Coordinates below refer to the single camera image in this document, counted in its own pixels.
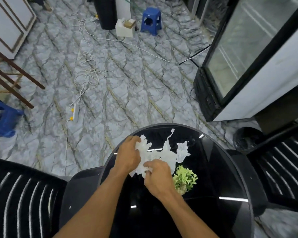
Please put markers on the glass door display refrigerator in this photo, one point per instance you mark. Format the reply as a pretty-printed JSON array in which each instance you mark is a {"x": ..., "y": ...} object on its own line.
[{"x": 240, "y": 47}]

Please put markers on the small black waste bin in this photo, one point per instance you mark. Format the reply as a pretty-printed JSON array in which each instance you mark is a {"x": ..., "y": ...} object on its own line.
[{"x": 247, "y": 140}]

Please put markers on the person's left hand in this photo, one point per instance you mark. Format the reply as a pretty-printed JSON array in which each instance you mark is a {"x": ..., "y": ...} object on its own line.
[{"x": 126, "y": 158}]

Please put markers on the person's left forearm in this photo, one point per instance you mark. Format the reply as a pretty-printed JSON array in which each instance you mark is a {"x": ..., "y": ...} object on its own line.
[{"x": 94, "y": 205}]

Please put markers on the person's right fingers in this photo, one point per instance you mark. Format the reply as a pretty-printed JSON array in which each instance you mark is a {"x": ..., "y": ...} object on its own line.
[{"x": 150, "y": 167}]

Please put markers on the brown wooden frame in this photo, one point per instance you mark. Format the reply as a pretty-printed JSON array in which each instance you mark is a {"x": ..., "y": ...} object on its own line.
[{"x": 12, "y": 76}]

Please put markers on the person's right hand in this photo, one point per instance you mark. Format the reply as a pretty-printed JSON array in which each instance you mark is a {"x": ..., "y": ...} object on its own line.
[{"x": 161, "y": 178}]

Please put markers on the blue plastic stool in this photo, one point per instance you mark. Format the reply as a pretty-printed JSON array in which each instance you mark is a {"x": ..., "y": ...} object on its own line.
[
  {"x": 151, "y": 21},
  {"x": 2, "y": 118}
]

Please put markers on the white post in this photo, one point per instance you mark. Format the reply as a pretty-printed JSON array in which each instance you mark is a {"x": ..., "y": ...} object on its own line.
[{"x": 123, "y": 7}]

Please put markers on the person's left fingers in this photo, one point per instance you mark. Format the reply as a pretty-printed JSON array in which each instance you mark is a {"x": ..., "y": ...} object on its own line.
[{"x": 133, "y": 140}]

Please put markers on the torn white tissue paper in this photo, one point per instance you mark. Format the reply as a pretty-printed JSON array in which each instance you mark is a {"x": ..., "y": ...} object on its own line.
[{"x": 169, "y": 156}]

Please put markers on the person's right forearm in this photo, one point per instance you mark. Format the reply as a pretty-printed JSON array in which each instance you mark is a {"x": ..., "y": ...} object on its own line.
[{"x": 188, "y": 218}]

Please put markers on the black slatted plastic chair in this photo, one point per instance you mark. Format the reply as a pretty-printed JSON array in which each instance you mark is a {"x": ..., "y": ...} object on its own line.
[
  {"x": 22, "y": 200},
  {"x": 283, "y": 168}
]

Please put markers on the white square box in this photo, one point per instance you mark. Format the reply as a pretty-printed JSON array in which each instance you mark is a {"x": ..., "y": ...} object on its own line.
[{"x": 123, "y": 29}]

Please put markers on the white panelled cabinet door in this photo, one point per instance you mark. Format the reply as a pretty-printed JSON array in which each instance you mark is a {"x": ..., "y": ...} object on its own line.
[{"x": 7, "y": 22}]

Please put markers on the tall black trash bin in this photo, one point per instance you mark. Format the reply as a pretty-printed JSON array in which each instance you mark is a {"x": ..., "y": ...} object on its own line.
[{"x": 105, "y": 12}]

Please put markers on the small brown cardboard box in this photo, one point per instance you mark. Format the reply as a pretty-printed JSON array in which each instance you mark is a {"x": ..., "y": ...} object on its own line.
[{"x": 130, "y": 23}]

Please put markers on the small green potted plant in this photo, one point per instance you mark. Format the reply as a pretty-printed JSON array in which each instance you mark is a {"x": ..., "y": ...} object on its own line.
[{"x": 185, "y": 178}]

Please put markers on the white power strip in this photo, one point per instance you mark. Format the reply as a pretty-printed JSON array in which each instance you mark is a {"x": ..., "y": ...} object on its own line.
[{"x": 75, "y": 112}]

